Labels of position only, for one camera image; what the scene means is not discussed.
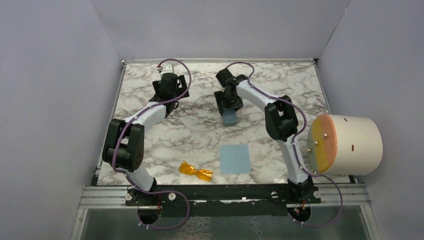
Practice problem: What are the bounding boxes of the white cylindrical drum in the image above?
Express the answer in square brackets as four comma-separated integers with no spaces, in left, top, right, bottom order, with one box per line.
[307,114,383,176]

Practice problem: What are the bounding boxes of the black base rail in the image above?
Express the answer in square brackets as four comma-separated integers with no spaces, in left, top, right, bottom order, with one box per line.
[125,183,321,218]

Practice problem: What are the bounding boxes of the orange sunglasses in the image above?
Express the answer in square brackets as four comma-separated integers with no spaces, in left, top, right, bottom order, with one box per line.
[179,161,213,182]

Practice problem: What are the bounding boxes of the grey green glasses case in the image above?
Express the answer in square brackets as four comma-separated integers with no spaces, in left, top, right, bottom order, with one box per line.
[222,109,238,127]

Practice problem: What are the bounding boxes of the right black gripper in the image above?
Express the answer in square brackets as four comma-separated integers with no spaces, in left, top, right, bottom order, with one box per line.
[214,90,242,115]

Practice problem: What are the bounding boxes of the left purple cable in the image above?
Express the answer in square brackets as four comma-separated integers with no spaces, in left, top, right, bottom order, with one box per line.
[111,58,193,231]

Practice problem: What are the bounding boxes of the aluminium frame rail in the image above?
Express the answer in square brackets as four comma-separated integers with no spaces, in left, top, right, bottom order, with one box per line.
[78,183,372,209]

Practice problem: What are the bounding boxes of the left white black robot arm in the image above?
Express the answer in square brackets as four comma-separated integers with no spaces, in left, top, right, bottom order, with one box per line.
[101,73,189,206]

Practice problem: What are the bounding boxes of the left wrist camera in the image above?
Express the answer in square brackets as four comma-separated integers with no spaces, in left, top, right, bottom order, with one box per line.
[156,64,175,76]

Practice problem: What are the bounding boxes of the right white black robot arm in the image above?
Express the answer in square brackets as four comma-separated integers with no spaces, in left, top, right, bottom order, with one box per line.
[214,68,315,204]

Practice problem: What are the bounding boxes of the light blue cleaning cloth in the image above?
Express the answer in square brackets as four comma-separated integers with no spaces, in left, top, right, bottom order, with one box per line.
[219,144,252,175]

